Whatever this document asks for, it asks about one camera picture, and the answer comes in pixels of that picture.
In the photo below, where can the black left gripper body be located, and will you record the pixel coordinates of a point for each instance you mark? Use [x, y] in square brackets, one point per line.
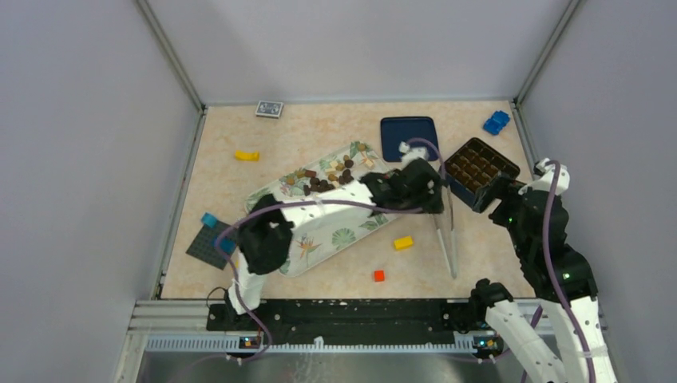
[429, 200]

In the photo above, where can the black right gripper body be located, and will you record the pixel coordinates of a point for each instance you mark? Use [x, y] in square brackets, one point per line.
[508, 190]

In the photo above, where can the clear plastic tongs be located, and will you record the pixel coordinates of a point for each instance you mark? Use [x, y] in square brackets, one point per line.
[446, 232]

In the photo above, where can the blue chocolate box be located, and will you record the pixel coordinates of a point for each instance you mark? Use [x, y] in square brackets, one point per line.
[473, 170]

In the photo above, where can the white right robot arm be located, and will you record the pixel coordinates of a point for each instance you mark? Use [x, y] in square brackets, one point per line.
[563, 282]

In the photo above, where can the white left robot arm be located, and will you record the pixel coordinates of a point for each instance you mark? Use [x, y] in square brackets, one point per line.
[264, 237]

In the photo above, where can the dark blue box lid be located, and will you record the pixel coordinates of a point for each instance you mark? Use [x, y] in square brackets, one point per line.
[397, 129]

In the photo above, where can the yellow lego brick right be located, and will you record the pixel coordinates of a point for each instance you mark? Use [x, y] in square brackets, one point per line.
[403, 243]

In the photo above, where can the pile of assorted chocolates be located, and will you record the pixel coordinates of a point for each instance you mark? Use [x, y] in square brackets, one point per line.
[355, 157]

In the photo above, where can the blue toy car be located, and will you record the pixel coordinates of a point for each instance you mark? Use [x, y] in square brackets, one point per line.
[496, 122]

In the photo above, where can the red lego cube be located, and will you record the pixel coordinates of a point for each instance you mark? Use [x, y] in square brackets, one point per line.
[379, 276]

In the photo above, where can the floral serving tray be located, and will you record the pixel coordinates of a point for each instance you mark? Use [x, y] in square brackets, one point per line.
[326, 229]

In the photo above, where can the playing card deck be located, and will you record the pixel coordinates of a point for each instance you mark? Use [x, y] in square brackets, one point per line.
[269, 109]

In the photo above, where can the yellow curved block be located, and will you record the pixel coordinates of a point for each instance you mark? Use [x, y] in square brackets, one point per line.
[247, 156]

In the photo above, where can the grey lego baseplate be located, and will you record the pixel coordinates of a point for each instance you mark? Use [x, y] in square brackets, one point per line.
[203, 246]

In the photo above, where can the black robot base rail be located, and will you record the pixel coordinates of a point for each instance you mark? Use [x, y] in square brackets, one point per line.
[398, 322]

